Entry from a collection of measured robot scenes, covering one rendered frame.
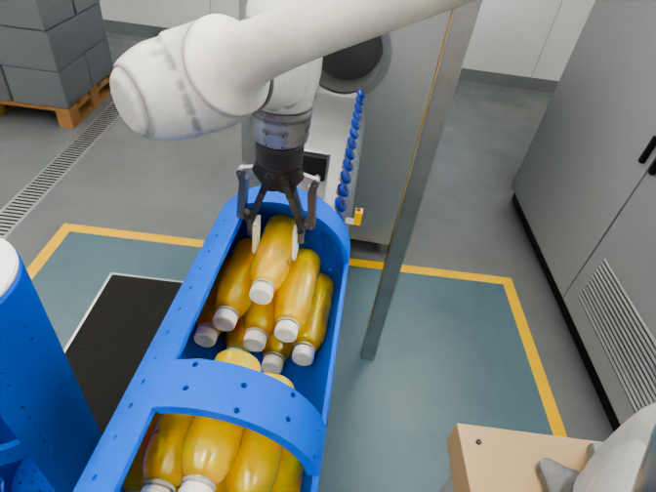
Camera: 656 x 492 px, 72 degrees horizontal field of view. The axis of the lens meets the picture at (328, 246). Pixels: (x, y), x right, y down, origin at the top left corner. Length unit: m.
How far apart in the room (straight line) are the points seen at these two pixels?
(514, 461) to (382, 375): 1.35
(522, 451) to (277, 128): 0.61
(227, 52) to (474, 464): 0.64
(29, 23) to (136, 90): 3.19
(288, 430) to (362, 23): 0.44
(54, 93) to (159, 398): 3.37
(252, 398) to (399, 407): 1.51
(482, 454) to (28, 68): 3.59
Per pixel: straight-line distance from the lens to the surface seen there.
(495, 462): 0.79
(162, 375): 0.60
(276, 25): 0.44
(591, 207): 2.57
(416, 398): 2.08
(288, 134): 0.66
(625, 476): 0.61
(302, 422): 0.60
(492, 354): 2.36
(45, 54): 3.72
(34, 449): 1.37
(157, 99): 0.49
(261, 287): 0.75
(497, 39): 5.39
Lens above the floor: 1.71
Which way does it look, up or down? 41 degrees down
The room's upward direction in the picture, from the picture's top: 8 degrees clockwise
